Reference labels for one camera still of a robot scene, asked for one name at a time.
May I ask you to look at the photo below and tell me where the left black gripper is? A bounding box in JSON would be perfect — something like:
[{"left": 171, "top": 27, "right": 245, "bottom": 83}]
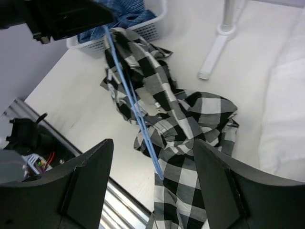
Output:
[{"left": 0, "top": 0, "right": 114, "bottom": 44}]

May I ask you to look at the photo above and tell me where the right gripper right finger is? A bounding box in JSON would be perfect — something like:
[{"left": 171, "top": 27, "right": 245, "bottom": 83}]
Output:
[{"left": 193, "top": 139, "right": 305, "bottom": 229}]

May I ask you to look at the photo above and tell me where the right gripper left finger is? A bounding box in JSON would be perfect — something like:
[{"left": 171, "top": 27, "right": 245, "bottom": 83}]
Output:
[{"left": 0, "top": 139, "right": 113, "bottom": 229}]

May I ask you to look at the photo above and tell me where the blue plaid shirt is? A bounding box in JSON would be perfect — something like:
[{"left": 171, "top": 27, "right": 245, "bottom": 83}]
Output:
[{"left": 77, "top": 0, "right": 156, "bottom": 43}]

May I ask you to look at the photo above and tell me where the black white checked shirt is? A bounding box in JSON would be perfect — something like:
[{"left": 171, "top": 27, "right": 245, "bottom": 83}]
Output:
[{"left": 101, "top": 28, "right": 239, "bottom": 229}]

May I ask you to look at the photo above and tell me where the blue hanger of checked shirt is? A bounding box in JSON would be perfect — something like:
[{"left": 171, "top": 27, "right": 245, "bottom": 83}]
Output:
[{"left": 103, "top": 26, "right": 164, "bottom": 180}]

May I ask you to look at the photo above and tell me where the white plastic basket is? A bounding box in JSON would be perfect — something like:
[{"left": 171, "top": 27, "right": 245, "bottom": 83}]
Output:
[{"left": 66, "top": 0, "right": 167, "bottom": 60}]

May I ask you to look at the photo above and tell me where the metal clothes rack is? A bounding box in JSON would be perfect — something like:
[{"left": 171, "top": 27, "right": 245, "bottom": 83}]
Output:
[{"left": 198, "top": 0, "right": 248, "bottom": 80}]

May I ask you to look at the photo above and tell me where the aluminium mounting rail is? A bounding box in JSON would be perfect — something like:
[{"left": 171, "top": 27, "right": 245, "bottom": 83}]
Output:
[{"left": 0, "top": 100, "right": 150, "bottom": 229}]

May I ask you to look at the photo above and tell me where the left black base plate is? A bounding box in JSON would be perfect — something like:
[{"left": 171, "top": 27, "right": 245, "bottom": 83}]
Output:
[{"left": 34, "top": 125, "right": 82, "bottom": 167}]

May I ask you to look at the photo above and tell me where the white slotted cable duct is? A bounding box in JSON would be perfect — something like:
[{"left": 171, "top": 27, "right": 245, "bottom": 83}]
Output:
[{"left": 21, "top": 153, "right": 52, "bottom": 174}]

